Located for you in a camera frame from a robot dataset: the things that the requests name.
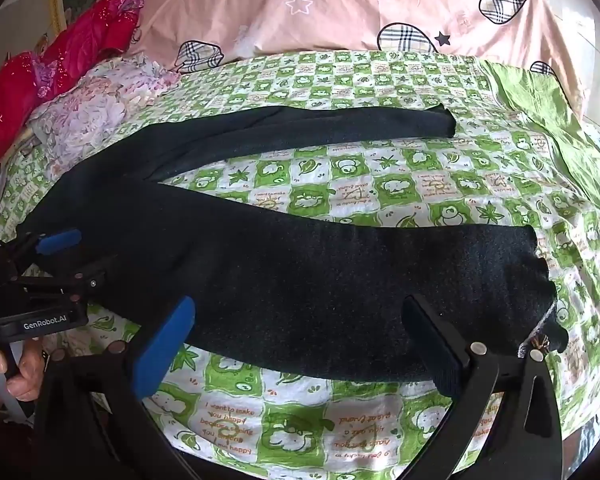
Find red blanket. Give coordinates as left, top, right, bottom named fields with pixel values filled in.
left=0, top=0, right=146, bottom=165

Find plain green cloth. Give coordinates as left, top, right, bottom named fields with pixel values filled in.
left=482, top=60, right=600, bottom=211

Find green checked bed sheet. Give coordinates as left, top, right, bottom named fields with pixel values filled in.
left=0, top=50, right=600, bottom=476

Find black pants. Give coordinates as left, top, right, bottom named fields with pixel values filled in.
left=15, top=92, right=570, bottom=380

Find pink quilt with plaid hearts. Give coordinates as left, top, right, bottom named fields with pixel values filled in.
left=130, top=0, right=588, bottom=111

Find white floral garment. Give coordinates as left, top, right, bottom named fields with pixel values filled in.
left=27, top=52, right=181, bottom=181

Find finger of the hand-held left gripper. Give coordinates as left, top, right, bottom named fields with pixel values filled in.
left=0, top=229, right=83, bottom=286
left=10, top=257, right=118, bottom=308

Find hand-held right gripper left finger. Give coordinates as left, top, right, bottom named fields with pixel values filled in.
left=32, top=296, right=197, bottom=480

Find person's left hand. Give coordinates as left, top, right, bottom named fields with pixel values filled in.
left=0, top=339, right=47, bottom=403

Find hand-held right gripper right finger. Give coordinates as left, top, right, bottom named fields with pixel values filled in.
left=402, top=294, right=576, bottom=480

